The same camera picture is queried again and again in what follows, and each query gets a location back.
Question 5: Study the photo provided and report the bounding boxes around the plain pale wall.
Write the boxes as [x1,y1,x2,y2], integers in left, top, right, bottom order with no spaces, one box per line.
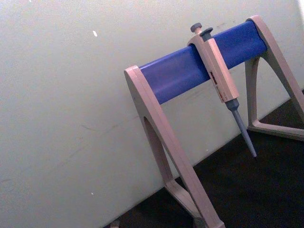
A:
[0,0,304,228]

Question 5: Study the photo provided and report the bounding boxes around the black table cloth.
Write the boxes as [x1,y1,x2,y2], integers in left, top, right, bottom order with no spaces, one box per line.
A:
[104,88,304,228]

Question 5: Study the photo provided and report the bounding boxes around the beige pipette with grey tip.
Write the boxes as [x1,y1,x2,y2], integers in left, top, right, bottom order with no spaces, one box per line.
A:
[187,22,257,159]

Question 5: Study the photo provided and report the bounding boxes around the beige pipette stand blue bar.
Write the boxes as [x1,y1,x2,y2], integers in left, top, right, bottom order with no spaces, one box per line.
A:
[123,14,304,228]

